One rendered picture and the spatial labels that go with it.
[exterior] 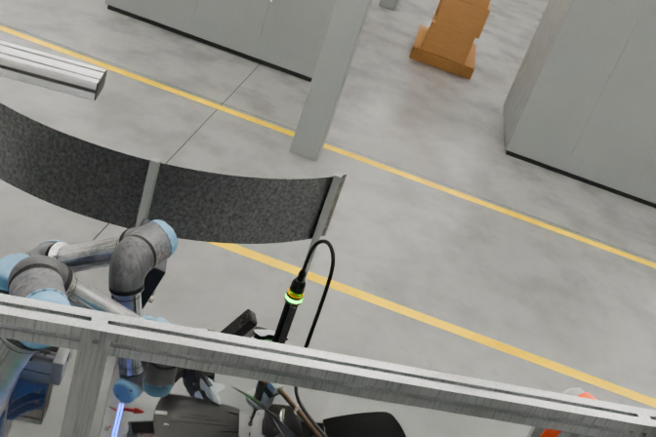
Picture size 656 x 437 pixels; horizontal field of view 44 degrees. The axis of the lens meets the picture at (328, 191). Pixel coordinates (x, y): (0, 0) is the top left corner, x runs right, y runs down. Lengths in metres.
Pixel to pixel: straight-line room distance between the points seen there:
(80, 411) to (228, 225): 2.91
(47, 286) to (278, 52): 6.51
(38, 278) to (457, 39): 8.52
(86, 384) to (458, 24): 9.00
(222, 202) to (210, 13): 4.46
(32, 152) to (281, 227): 1.29
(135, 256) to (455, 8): 8.00
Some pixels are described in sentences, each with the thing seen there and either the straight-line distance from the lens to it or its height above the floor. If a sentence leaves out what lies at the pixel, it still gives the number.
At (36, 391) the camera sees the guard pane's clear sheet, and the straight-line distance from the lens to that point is 1.24.
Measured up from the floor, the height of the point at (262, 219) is 0.70.
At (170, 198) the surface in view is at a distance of 3.97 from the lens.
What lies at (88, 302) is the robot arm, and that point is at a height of 1.52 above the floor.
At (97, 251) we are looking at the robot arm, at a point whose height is 1.37.
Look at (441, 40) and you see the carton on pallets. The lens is 10.03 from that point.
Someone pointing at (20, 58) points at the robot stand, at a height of 2.03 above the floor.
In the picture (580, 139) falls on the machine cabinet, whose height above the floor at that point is 0.42.
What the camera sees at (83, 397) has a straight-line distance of 1.23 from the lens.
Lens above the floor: 2.78
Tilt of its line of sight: 27 degrees down
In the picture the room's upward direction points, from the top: 19 degrees clockwise
